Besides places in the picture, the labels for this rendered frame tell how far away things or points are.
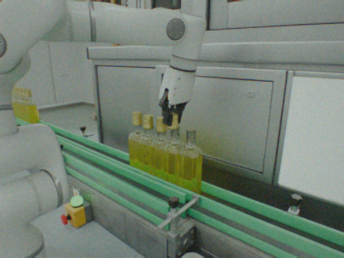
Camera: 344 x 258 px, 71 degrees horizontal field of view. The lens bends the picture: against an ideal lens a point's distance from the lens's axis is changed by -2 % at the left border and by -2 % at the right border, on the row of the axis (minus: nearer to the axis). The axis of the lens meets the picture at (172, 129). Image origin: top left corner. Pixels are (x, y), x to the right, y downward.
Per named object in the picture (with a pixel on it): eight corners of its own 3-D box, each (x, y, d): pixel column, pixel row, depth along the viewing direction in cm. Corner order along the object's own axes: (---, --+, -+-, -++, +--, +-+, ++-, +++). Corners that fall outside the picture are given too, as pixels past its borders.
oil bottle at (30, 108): (41, 134, 153) (33, 89, 145) (31, 136, 149) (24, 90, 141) (37, 132, 157) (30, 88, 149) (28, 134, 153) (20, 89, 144)
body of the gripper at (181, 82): (184, 59, 72) (177, 95, 77) (160, 60, 65) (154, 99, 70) (205, 66, 68) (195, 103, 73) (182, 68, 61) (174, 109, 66)
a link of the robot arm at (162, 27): (89, 38, 59) (170, 39, 66) (94, 50, 49) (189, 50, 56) (87, 0, 55) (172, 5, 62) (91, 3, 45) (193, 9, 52)
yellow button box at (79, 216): (93, 220, 93) (91, 203, 91) (74, 230, 87) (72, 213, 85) (82, 213, 97) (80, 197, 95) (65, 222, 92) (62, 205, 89)
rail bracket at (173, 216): (200, 220, 72) (201, 183, 69) (162, 254, 60) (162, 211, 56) (192, 216, 74) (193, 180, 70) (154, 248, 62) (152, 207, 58)
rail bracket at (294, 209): (301, 230, 69) (309, 189, 65) (294, 244, 64) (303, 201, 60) (286, 225, 71) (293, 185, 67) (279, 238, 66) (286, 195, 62)
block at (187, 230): (196, 243, 73) (197, 224, 71) (177, 263, 66) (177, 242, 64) (187, 238, 75) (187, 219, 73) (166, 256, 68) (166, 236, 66)
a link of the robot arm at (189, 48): (155, 6, 53) (144, 3, 61) (148, 54, 58) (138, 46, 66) (213, 18, 59) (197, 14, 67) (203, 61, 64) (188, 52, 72)
